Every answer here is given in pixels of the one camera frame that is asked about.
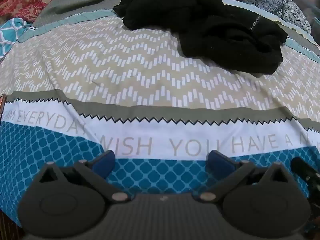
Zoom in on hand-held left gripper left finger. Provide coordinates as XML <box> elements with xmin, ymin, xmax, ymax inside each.
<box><xmin>32</xmin><ymin>150</ymin><xmax>131</xmax><ymax>203</ymax></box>

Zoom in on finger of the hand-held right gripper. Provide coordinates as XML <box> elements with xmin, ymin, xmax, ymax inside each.
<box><xmin>291</xmin><ymin>157</ymin><xmax>320</xmax><ymax>198</ymax></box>

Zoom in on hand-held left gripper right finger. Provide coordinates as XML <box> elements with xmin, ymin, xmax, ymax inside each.
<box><xmin>199</xmin><ymin>150</ymin><xmax>296</xmax><ymax>203</ymax></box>

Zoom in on black pants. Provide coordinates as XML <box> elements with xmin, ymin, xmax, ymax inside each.
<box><xmin>113</xmin><ymin>0</ymin><xmax>288</xmax><ymax>76</ymax></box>

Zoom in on patterned printed bed sheet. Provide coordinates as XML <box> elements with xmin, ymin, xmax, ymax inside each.
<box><xmin>0</xmin><ymin>0</ymin><xmax>320</xmax><ymax>228</ymax></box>

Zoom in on teal lattice pattern pillow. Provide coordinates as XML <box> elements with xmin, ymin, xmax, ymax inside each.
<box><xmin>0</xmin><ymin>17</ymin><xmax>33</xmax><ymax>58</ymax></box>

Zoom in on blue white patterned cloth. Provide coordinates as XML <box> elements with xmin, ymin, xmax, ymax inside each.
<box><xmin>243</xmin><ymin>0</ymin><xmax>312</xmax><ymax>33</ymax></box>

